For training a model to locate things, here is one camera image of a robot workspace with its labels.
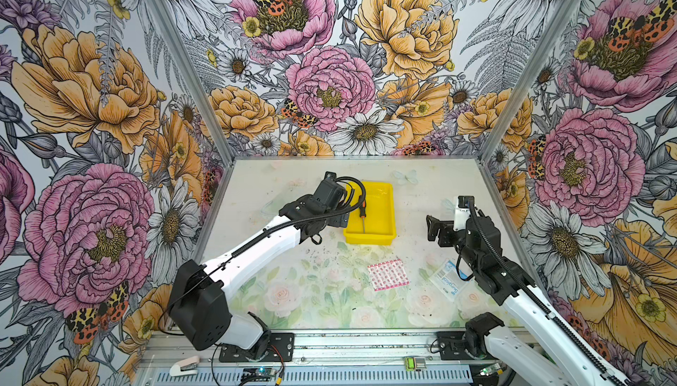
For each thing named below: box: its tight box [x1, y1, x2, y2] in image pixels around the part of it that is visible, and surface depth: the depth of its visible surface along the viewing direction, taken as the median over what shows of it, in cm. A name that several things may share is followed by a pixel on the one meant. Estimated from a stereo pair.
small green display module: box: [405, 356, 427, 372], surface depth 71 cm
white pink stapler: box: [169, 356, 201, 377], surface depth 71 cm
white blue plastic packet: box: [428, 259, 470, 302], surface depth 87 cm
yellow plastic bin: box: [343, 182, 397, 246], surface depth 99 cm
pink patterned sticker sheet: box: [366, 259, 410, 292], surface depth 89 cm
